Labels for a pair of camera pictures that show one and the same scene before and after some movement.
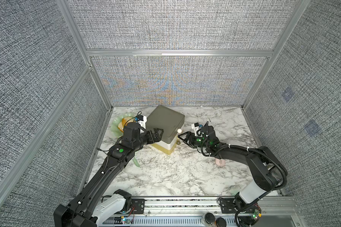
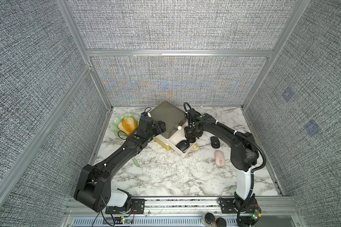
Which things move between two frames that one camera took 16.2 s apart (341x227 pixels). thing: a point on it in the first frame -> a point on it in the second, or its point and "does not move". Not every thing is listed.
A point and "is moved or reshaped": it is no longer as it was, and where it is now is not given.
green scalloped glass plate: [116, 120] does not move
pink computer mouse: [220, 162] does not move
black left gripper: [152, 140] -> [163, 128]
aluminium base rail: [194, 211] does not move
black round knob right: [220, 222] does not move
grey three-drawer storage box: [170, 121] is moved or reshaped
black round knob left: [209, 218] does not move
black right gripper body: [198, 142] -> [190, 132]
